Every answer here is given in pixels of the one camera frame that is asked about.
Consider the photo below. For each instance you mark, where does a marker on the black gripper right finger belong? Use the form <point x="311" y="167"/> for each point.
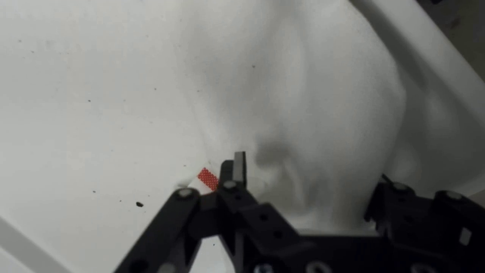
<point x="429" y="232"/>

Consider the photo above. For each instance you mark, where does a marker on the white towel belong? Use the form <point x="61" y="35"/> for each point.
<point x="328" y="100"/>

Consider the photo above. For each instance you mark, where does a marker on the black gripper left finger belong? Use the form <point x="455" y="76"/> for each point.
<point x="252" y="227"/>

